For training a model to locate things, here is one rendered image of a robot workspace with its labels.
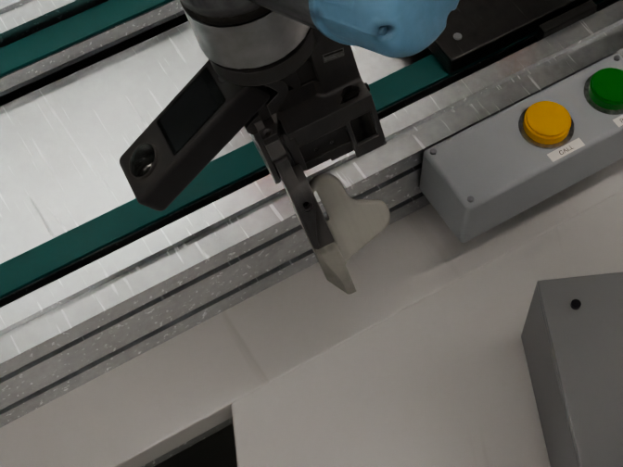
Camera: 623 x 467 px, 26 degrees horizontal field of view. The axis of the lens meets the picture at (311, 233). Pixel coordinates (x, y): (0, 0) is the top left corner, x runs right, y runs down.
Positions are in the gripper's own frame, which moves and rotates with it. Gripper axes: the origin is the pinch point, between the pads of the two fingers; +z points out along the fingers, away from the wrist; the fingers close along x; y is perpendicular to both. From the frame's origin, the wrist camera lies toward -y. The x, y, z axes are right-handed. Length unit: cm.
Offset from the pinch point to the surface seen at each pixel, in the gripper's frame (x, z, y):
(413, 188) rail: 10.4, 15.1, 10.8
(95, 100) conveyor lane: 28.8, 6.2, -11.3
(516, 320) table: -2.0, 22.3, 13.7
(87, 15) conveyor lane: 35.4, 2.3, -8.6
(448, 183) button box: 5.8, 10.6, 12.8
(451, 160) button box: 7.6, 10.3, 14.1
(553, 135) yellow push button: 5.8, 11.1, 22.8
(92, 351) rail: 5.5, 9.5, -19.9
